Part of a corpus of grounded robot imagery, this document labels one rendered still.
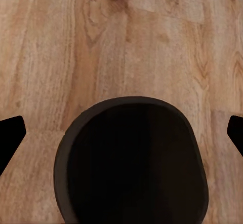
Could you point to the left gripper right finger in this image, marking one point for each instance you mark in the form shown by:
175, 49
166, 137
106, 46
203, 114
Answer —
235, 131

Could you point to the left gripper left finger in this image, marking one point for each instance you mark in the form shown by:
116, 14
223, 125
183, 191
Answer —
12, 132

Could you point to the cauldron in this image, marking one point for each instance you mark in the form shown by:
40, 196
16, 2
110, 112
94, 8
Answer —
130, 160

